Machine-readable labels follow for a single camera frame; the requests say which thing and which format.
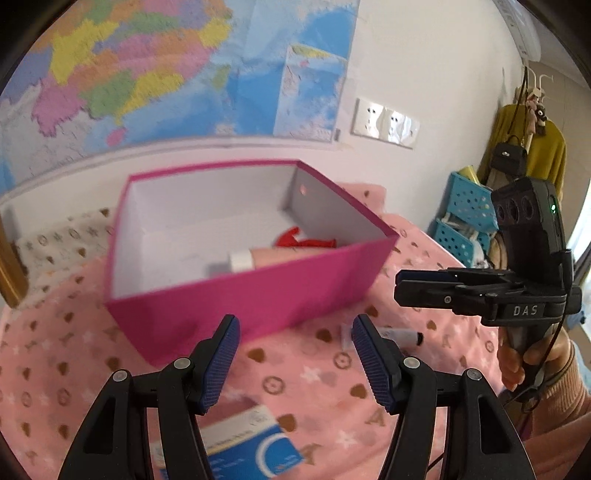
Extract white tube black cap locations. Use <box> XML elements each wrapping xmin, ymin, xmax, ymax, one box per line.
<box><xmin>341</xmin><ymin>324</ymin><xmax>424</xmax><ymax>351</ymax></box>

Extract blue white medicine box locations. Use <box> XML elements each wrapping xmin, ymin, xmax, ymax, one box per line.
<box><xmin>151</xmin><ymin>405</ymin><xmax>304</xmax><ymax>480</ymax></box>

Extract pink cosmetic tube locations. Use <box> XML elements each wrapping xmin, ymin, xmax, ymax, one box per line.
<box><xmin>228</xmin><ymin>247</ymin><xmax>325</xmax><ymax>273</ymax></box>

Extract red spiral toy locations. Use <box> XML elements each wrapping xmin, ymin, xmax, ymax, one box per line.
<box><xmin>274</xmin><ymin>227</ymin><xmax>337</xmax><ymax>249</ymax></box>

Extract right hand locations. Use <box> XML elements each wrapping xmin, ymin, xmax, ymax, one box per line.
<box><xmin>497</xmin><ymin>327</ymin><xmax>571</xmax><ymax>391</ymax></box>

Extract blue plastic baskets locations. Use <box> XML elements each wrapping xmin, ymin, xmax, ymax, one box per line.
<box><xmin>431</xmin><ymin>172</ymin><xmax>498</xmax><ymax>268</ymax></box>

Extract pink patterned tablecloth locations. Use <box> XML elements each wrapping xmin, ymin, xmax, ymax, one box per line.
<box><xmin>1</xmin><ymin>209</ymin><xmax>501</xmax><ymax>479</ymax></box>

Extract pink sweater right sleeve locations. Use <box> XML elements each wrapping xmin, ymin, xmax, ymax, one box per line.
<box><xmin>525</xmin><ymin>345</ymin><xmax>590</xmax><ymax>479</ymax></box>

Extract black handbag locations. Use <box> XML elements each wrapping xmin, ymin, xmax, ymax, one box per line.
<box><xmin>491</xmin><ymin>135</ymin><xmax>528</xmax><ymax>178</ymax></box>

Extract yellow hanging sweater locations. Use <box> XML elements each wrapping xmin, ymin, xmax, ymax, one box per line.
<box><xmin>477</xmin><ymin>104</ymin><xmax>567</xmax><ymax>199</ymax></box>

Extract pink cardboard box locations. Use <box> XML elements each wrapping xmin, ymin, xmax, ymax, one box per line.
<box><xmin>105</xmin><ymin>160</ymin><xmax>398</xmax><ymax>367</ymax></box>

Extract black tracking camera right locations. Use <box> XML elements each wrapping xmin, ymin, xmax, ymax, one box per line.
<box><xmin>491</xmin><ymin>177</ymin><xmax>572</xmax><ymax>289</ymax></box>

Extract white wall sockets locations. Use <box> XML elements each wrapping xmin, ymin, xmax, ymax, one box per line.
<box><xmin>351</xmin><ymin>98</ymin><xmax>421</xmax><ymax>149</ymax></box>

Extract colourful wall map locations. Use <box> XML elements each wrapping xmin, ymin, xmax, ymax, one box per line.
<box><xmin>1</xmin><ymin>0</ymin><xmax>359</xmax><ymax>192</ymax></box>

